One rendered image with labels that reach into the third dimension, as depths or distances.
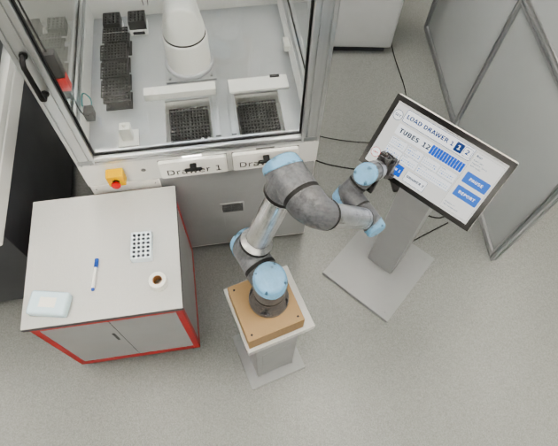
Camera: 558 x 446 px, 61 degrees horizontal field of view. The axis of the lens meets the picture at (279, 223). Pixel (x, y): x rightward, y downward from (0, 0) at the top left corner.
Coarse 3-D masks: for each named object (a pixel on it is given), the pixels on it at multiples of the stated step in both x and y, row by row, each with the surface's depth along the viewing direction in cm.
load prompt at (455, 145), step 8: (408, 112) 186; (408, 120) 187; (416, 120) 186; (424, 120) 184; (416, 128) 186; (424, 128) 185; (432, 128) 183; (440, 128) 182; (432, 136) 184; (440, 136) 183; (448, 136) 181; (440, 144) 183; (448, 144) 182; (456, 144) 180; (464, 144) 179; (456, 152) 181; (464, 152) 180; (472, 152) 178
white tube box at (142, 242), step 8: (136, 232) 200; (144, 232) 200; (136, 240) 199; (144, 240) 199; (152, 240) 202; (136, 248) 197; (144, 248) 197; (152, 248) 200; (136, 256) 195; (144, 256) 195; (152, 256) 199
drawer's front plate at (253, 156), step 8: (240, 152) 205; (248, 152) 205; (256, 152) 205; (264, 152) 205; (272, 152) 206; (280, 152) 207; (296, 152) 209; (240, 160) 208; (248, 160) 208; (256, 160) 209; (240, 168) 213; (248, 168) 214
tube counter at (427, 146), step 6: (426, 144) 186; (432, 144) 185; (426, 150) 186; (432, 150) 185; (438, 150) 184; (444, 150) 183; (432, 156) 185; (438, 156) 184; (444, 156) 183; (450, 156) 182; (444, 162) 184; (450, 162) 183; (456, 162) 182; (462, 162) 181; (456, 168) 182; (462, 168) 181
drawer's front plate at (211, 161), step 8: (168, 160) 202; (176, 160) 202; (184, 160) 202; (192, 160) 202; (200, 160) 203; (208, 160) 204; (216, 160) 205; (224, 160) 206; (160, 168) 204; (168, 168) 205; (176, 168) 205; (184, 168) 206; (208, 168) 209; (216, 168) 210; (224, 168) 211; (168, 176) 210; (176, 176) 211
